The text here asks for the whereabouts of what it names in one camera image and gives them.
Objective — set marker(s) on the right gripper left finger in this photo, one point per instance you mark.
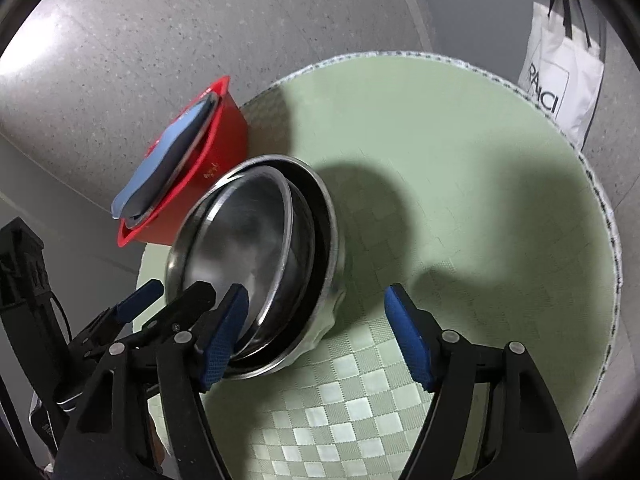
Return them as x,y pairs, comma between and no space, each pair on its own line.
109,435

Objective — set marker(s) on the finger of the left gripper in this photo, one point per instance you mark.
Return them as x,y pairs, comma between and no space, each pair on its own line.
180,314
104,329

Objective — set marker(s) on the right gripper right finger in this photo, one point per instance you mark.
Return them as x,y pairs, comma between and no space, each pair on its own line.
523,436

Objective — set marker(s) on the dark steel bowl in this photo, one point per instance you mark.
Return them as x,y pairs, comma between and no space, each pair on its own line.
239,233

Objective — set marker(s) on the faceted steel bowl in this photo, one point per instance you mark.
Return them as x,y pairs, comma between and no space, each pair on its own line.
270,225

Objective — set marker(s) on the smooth steel bowl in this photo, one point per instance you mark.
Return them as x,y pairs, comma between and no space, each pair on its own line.
307,311

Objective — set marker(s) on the steel plate in bin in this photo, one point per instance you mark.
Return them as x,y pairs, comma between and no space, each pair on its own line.
185,164

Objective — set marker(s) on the blue plate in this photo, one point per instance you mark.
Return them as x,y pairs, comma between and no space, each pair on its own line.
160,164

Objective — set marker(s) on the red plastic bin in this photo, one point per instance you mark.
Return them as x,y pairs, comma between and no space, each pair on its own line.
208,138

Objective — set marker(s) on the green checkered round mat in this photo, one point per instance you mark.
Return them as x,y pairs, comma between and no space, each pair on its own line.
451,181

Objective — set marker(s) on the white tote bag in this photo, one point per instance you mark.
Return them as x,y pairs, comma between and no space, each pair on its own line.
563,67

